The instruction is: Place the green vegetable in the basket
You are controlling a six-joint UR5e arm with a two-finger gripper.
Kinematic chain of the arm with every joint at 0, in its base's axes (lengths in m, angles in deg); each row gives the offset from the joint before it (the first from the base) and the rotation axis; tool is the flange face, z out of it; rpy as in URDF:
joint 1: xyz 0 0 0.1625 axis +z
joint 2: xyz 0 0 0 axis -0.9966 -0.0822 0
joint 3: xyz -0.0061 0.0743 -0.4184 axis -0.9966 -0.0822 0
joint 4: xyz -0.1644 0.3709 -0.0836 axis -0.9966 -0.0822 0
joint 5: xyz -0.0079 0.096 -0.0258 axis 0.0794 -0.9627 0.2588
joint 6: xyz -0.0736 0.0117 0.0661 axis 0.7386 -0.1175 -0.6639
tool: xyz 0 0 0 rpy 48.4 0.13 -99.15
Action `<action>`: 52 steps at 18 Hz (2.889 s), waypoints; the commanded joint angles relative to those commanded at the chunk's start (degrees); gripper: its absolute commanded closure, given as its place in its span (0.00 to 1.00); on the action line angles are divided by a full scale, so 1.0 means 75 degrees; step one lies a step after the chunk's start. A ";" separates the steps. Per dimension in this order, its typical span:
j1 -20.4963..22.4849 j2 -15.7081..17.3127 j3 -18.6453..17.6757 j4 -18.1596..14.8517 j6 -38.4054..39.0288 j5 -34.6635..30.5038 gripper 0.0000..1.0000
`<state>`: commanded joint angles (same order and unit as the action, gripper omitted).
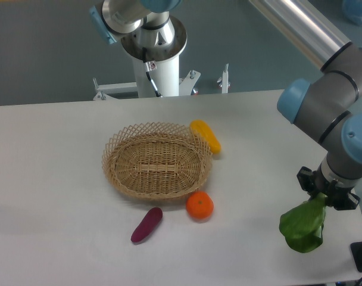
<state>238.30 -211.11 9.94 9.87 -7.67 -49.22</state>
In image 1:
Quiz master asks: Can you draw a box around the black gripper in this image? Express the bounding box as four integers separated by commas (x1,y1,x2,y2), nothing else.
297,166,360,210

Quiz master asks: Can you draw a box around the green bok choy vegetable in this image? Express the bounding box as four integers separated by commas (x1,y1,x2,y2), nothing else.
279,194,326,253

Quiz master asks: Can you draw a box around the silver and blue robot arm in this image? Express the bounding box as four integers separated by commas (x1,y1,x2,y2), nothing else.
89,1,362,210

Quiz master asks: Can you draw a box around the woven wicker basket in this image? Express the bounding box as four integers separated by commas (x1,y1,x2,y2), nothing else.
102,122,213,201

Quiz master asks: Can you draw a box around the orange tangerine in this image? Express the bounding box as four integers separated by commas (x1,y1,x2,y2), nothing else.
186,191,214,220

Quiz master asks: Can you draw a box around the yellow pepper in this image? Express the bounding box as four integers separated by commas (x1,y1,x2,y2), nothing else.
189,119,221,154

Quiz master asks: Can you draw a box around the blue plastic bag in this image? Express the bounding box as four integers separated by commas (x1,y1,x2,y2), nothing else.
342,0,362,27

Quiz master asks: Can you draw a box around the purple sweet potato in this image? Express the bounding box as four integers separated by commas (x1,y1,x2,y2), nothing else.
130,207,163,244

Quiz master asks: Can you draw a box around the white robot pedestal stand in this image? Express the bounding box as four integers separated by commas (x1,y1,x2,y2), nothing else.
92,50,232,101

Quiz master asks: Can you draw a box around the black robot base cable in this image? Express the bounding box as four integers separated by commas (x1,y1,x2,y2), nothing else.
141,46,163,98

